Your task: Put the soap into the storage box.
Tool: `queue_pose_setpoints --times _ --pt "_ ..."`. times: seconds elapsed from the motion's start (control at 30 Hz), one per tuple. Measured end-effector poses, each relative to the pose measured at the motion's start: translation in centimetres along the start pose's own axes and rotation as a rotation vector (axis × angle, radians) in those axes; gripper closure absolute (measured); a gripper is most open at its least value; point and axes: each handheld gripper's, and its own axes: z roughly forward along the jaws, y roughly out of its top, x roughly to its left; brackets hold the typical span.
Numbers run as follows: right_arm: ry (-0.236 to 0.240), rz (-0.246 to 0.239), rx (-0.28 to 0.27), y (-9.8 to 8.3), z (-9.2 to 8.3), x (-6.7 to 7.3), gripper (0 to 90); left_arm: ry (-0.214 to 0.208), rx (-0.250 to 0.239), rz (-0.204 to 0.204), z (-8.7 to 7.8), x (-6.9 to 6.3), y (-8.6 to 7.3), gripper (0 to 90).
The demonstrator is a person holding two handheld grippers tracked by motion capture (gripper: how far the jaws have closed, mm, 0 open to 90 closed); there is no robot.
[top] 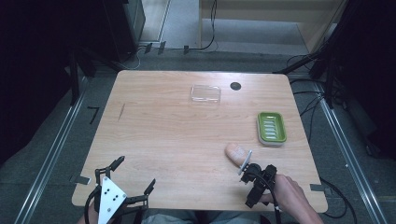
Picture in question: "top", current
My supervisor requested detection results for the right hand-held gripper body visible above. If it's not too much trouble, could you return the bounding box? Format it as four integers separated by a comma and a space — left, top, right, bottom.
237, 150, 278, 209

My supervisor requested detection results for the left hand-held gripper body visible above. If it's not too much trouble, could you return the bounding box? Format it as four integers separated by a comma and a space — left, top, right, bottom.
92, 175, 149, 224

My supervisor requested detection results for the beige soap bar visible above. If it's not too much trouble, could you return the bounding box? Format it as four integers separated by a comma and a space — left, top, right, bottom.
224, 143, 250, 168

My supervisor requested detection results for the person's right hand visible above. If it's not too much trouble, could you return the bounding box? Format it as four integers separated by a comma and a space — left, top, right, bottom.
259, 174, 312, 217

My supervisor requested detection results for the person's left hand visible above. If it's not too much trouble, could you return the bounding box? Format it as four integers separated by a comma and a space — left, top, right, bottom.
76, 208, 100, 224

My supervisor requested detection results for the green soap dish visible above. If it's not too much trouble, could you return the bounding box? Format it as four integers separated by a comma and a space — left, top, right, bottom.
256, 111, 288, 147

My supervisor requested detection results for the black metal stand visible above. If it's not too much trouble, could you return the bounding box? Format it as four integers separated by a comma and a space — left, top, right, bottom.
66, 46, 125, 106
273, 31, 347, 110

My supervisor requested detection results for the clear plastic lid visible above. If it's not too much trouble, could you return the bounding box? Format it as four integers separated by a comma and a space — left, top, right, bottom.
190, 84, 222, 105

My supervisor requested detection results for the black cabinet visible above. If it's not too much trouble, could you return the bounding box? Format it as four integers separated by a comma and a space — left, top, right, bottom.
102, 0, 147, 63

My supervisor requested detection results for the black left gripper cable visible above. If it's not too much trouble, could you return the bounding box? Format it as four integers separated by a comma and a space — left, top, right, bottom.
83, 186, 102, 224

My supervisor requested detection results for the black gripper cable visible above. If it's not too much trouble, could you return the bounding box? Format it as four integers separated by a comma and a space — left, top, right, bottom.
83, 186, 102, 224
247, 171, 283, 224

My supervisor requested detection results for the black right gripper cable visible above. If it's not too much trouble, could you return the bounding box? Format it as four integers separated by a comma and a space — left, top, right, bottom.
247, 171, 283, 224

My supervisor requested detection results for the metal floor rail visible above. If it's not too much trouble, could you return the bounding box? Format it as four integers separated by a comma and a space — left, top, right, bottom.
13, 77, 90, 224
317, 83, 389, 224

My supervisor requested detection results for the black floor cable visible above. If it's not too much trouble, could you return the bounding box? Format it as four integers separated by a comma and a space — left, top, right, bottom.
289, 77, 326, 144
319, 176, 359, 224

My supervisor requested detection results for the black hanging cable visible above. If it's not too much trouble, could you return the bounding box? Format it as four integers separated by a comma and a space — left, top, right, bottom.
183, 0, 219, 55

